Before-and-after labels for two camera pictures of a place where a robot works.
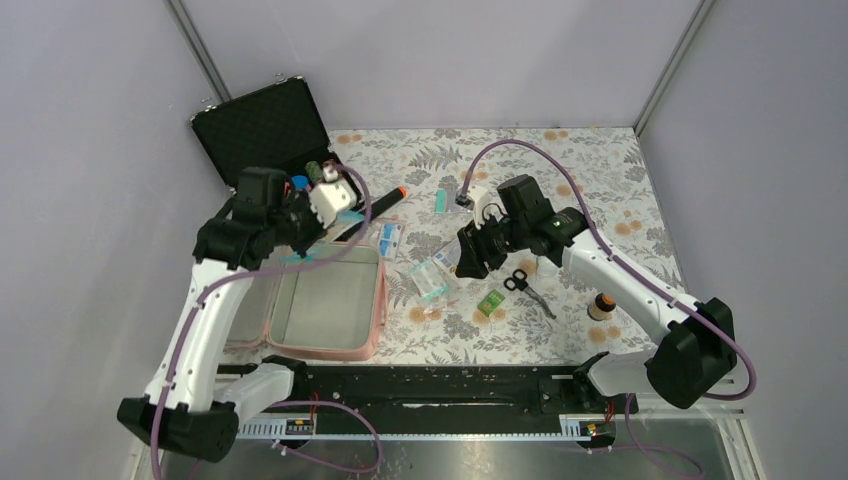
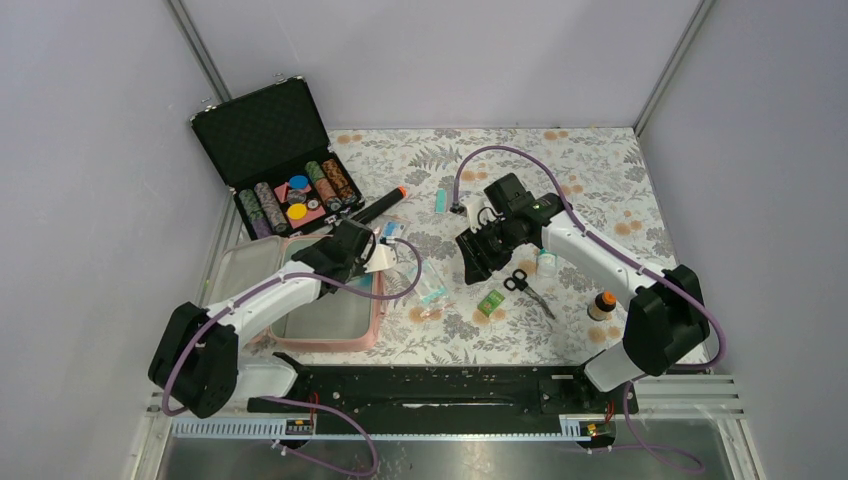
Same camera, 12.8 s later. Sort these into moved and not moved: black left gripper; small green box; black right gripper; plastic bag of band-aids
Moved: black left gripper
Not moved: black right gripper; small green box; plastic bag of band-aids
